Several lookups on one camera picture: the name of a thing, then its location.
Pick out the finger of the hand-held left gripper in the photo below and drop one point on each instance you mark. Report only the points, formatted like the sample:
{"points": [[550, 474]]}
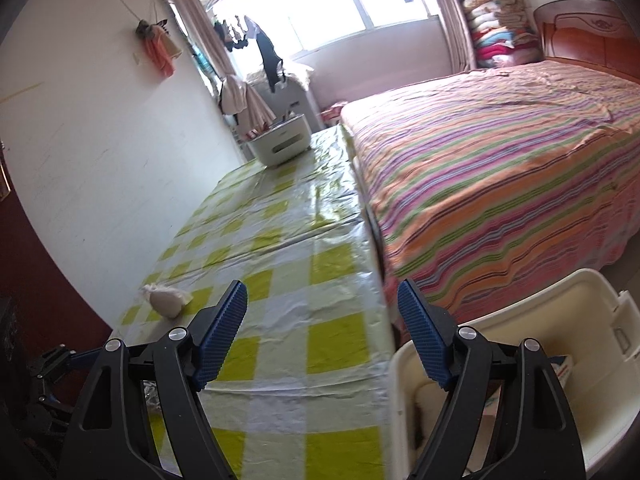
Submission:
{"points": [[55, 360], [52, 402]]}

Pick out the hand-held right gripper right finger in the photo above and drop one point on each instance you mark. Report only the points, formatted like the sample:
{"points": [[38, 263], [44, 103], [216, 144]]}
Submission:
{"points": [[425, 335]]}

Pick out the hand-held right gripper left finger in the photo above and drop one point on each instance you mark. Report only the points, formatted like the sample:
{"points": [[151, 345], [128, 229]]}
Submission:
{"points": [[220, 340]]}

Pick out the white and pink medicine box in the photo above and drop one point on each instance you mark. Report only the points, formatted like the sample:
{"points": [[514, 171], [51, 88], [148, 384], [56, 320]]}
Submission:
{"points": [[562, 367]]}

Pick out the cream plastic bin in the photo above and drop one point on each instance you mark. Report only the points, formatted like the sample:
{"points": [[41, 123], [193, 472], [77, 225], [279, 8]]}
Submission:
{"points": [[590, 310]]}

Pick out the white ball with lace trim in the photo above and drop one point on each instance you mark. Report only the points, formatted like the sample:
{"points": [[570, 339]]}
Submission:
{"points": [[167, 300]]}

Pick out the dark red wooden door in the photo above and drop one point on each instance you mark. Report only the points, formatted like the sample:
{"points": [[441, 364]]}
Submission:
{"points": [[40, 270]]}

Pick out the striped bed sheet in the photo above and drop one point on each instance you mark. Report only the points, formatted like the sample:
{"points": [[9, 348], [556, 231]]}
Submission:
{"points": [[475, 170]]}

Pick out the white pen holder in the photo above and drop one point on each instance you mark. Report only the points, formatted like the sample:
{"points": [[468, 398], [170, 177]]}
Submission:
{"points": [[280, 145]]}

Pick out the pink cloth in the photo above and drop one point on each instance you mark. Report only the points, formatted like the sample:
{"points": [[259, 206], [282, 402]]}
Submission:
{"points": [[332, 115]]}

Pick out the beige hanging cloth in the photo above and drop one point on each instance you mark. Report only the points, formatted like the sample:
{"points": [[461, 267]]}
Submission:
{"points": [[240, 97]]}

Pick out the white appliance with lace cover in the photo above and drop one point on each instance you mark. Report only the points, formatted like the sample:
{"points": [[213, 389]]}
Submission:
{"points": [[300, 105]]}

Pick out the black hanging garment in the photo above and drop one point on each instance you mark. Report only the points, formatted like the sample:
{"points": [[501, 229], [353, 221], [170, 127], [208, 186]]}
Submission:
{"points": [[270, 60]]}

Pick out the beige curtain beside blankets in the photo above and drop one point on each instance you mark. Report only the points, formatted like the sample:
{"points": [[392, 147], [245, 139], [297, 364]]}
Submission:
{"points": [[457, 35]]}

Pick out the small clothes on hanger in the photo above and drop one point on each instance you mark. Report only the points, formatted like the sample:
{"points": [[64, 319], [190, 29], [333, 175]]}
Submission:
{"points": [[235, 35]]}

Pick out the stack of folded blankets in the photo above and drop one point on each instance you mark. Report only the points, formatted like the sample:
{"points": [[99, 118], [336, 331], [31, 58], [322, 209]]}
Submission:
{"points": [[500, 25]]}

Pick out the window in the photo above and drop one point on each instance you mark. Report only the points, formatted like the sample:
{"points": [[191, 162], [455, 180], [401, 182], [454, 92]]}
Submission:
{"points": [[340, 15]]}

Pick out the wooden headboard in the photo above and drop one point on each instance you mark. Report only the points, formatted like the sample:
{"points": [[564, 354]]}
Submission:
{"points": [[590, 35]]}

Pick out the orange cloth on wall hook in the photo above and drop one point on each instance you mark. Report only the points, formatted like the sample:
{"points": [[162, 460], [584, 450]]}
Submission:
{"points": [[160, 52]]}

